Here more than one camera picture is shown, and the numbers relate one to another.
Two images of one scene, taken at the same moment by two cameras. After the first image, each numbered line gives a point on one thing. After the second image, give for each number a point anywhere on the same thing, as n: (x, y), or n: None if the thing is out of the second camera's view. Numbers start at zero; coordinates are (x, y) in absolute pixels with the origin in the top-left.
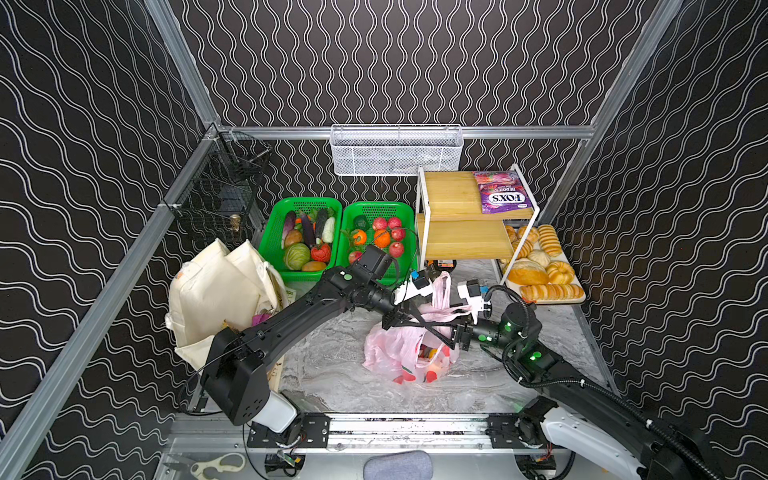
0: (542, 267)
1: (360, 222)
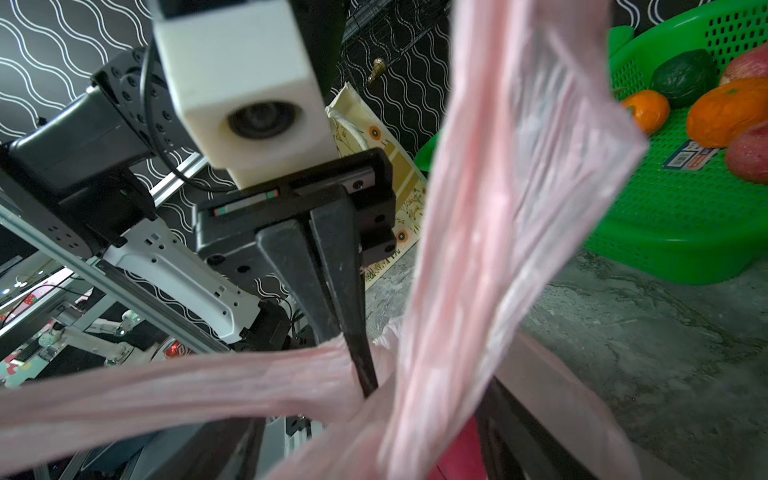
0: None
1: (685, 76)
